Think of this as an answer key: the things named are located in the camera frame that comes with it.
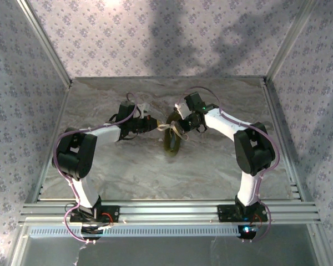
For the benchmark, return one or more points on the white shoelace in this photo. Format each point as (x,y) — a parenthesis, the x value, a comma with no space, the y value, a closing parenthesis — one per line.
(165,128)

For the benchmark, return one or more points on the olive green canvas shoe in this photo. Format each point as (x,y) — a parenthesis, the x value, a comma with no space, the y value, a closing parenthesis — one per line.
(170,149)

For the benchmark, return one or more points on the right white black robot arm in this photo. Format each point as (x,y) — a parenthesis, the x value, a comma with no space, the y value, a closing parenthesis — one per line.
(252,152)

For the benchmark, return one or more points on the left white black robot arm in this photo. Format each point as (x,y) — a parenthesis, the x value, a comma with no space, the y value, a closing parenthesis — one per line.
(80,155)

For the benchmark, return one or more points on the floral patterned fabric panel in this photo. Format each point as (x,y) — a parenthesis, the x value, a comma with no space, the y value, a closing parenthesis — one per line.
(322,110)
(14,97)
(113,36)

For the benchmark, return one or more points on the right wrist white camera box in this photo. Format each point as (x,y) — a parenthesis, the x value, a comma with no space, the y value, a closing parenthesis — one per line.
(181,110)

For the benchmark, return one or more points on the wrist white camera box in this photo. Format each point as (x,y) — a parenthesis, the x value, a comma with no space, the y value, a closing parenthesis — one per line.
(145,108)
(181,110)

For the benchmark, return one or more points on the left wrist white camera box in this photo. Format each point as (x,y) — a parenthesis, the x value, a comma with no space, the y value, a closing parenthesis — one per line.
(145,108)

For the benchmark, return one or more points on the aluminium table side rail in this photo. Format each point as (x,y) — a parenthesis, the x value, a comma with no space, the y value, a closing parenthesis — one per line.
(280,122)
(48,155)

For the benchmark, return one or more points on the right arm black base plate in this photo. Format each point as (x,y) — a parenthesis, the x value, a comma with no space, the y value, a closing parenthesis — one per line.
(224,213)

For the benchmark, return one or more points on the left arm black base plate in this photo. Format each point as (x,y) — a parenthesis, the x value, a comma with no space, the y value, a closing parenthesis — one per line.
(111,212)

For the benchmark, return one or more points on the aluminium frame post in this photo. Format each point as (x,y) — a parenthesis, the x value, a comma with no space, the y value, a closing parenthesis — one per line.
(291,41)
(44,44)

